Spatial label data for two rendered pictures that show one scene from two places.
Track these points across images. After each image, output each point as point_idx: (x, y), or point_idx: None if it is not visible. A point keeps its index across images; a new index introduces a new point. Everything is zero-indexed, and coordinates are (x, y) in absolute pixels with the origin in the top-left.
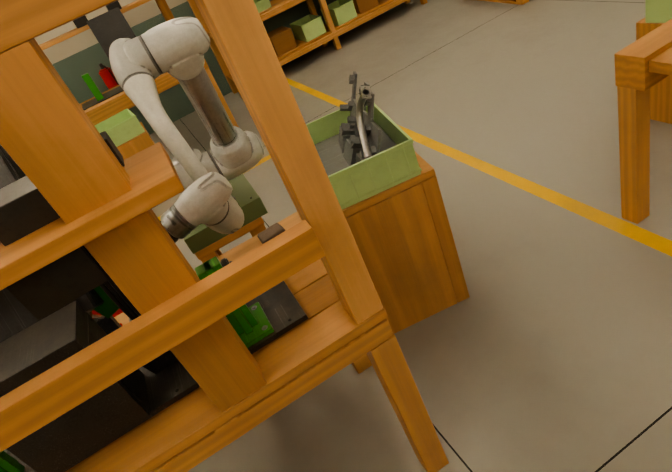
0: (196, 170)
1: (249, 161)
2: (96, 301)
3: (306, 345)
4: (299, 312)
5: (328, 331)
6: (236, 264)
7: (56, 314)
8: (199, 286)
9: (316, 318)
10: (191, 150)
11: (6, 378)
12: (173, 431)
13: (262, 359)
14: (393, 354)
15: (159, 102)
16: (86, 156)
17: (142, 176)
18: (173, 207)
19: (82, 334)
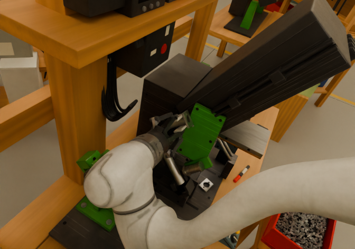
0: (190, 222)
1: None
2: (181, 113)
3: (40, 209)
4: (57, 233)
5: (21, 227)
6: (13, 109)
7: (186, 88)
8: (44, 93)
9: (39, 238)
10: (211, 227)
11: (166, 62)
12: (117, 139)
13: (78, 190)
14: None
15: (299, 195)
16: None
17: (37, 10)
18: (140, 141)
19: (152, 88)
